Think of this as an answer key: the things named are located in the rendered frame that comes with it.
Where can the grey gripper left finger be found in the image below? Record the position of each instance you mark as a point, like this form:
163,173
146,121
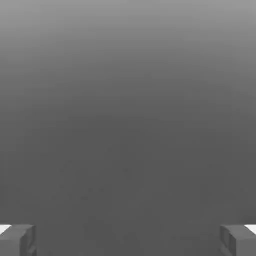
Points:
14,242

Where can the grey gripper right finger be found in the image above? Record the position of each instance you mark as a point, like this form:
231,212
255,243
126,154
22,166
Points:
240,242

